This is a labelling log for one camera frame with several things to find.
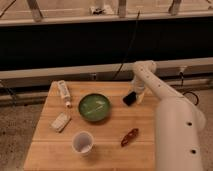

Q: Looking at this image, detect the white rectangular remote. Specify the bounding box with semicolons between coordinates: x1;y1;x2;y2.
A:
51;113;71;132

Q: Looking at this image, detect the white tube with cap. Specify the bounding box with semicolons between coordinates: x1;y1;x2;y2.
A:
57;80;71;107

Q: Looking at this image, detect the green ceramic bowl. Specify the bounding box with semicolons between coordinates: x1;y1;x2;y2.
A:
78;93;111;122

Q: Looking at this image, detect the metal frame rail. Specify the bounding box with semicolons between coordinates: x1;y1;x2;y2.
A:
0;57;213;88

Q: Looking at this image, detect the black power cable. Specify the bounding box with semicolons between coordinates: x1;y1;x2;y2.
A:
111;9;141;81

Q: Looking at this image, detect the red chili pepper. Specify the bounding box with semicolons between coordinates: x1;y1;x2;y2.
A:
121;128;139;147

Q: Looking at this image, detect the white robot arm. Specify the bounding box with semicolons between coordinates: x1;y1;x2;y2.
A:
133;61;206;171

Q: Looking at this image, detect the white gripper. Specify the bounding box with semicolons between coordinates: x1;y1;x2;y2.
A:
132;76;145;104

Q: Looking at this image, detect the black eraser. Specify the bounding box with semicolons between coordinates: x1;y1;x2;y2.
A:
123;91;136;106

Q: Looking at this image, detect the white ceramic cup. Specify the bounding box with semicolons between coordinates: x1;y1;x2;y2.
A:
72;131;94;156

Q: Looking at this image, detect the black cable beside table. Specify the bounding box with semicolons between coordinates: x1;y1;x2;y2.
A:
179;66;201;106

